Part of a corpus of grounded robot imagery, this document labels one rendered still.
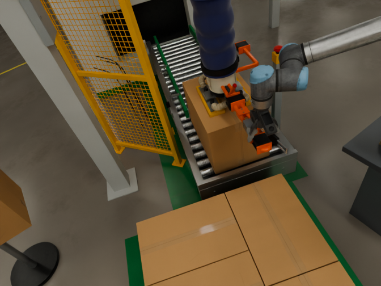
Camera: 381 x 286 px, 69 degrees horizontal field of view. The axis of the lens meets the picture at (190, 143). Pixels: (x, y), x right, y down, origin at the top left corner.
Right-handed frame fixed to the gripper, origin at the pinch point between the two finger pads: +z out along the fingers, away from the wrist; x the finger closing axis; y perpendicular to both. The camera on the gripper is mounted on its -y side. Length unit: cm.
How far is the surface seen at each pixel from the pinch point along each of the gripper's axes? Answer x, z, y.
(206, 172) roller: 27, 54, 34
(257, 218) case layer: 9, 54, -10
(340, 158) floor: -93, 108, 45
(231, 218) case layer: 23, 54, -5
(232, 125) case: 5.9, 14.2, 29.7
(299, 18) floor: -202, 108, 311
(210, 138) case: 20.3, 18.0, 29.3
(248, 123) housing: 2.8, -1.1, 11.7
